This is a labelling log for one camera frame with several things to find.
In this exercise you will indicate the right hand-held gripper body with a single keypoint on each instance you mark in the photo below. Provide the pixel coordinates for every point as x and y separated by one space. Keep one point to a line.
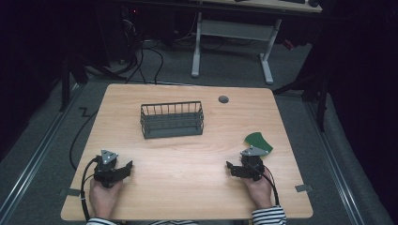
252 167

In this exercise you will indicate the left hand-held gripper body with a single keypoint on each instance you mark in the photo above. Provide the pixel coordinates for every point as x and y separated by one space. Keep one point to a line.
104 170

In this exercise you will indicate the person's right hand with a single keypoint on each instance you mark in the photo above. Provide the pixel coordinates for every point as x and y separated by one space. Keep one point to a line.
260 193

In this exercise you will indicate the person's left hand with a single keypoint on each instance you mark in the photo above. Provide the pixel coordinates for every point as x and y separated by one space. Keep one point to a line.
103 198

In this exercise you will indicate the green curved flat piece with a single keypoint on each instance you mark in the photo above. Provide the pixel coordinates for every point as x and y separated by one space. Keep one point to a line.
258 140

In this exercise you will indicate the grey tape strip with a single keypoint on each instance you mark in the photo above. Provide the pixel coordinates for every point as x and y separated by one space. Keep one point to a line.
303 188
70 192

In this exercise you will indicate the grey round table grommet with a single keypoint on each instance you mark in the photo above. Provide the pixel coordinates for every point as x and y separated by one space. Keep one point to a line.
223 99

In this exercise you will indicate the person's striped shirt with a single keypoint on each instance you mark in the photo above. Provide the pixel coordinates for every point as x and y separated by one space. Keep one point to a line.
173 222

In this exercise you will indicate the black metal stand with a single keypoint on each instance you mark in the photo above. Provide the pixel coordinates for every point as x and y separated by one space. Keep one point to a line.
316 90
65 84

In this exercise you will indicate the small red object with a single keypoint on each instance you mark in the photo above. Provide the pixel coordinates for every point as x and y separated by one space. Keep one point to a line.
288 44

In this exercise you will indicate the desk with white legs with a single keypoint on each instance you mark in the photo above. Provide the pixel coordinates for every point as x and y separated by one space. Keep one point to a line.
234 30

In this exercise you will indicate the black computer tower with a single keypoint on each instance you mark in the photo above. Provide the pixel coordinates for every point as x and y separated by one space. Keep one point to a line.
131 28

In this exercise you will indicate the black keyboard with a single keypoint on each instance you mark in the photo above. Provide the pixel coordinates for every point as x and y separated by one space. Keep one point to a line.
292 1

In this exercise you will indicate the black computer mouse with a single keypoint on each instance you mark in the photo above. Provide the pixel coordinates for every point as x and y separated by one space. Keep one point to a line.
313 2

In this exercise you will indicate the metal floor rail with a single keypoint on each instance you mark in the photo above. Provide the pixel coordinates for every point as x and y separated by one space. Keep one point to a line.
34 159
338 175

